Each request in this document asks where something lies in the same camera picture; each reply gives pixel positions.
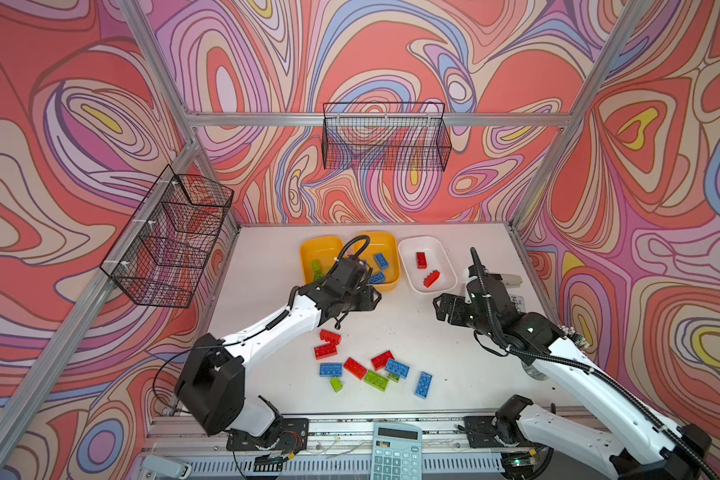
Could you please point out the small green lego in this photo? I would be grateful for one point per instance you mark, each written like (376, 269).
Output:
(317, 270)

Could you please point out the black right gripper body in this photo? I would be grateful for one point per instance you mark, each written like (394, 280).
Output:
(461, 312)

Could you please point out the teal calculator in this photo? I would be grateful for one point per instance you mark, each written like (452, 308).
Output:
(396, 452)

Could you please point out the black wire basket back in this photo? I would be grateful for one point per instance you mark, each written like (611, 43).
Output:
(381, 135)

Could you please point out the green lego brick front centre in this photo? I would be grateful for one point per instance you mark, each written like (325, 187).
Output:
(376, 380)

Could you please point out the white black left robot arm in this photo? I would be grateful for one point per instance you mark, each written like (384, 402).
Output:
(213, 381)

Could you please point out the black wire basket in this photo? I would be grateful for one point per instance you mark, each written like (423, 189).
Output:
(381, 135)
(177, 225)

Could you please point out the white plastic container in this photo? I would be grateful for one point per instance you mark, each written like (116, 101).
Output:
(437, 259)

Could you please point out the yellow left plastic container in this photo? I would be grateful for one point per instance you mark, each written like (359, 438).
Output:
(324, 248)

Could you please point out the black wire basket left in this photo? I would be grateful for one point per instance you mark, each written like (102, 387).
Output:
(177, 225)

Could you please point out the blue lego brick studs up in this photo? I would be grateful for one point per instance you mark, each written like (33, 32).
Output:
(381, 261)

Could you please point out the cup of pencils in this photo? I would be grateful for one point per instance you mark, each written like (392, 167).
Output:
(552, 356)

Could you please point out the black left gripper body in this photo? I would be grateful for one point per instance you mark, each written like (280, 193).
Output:
(362, 300)

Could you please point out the small green lego brick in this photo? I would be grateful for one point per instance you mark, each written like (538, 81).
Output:
(336, 384)

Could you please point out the blue lego on green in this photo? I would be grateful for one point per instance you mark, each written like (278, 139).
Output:
(397, 368)

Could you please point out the red lego brick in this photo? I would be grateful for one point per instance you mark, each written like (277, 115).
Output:
(431, 278)
(325, 351)
(380, 361)
(421, 260)
(355, 368)
(330, 337)

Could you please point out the yellow plastic container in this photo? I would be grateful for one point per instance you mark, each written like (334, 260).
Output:
(385, 243)
(324, 248)

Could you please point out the black and beige stapler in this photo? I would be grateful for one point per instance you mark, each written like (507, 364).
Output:
(508, 280)

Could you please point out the yellow middle plastic container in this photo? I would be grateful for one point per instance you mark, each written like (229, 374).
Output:
(385, 243)

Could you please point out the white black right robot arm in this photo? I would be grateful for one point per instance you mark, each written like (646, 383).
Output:
(637, 442)

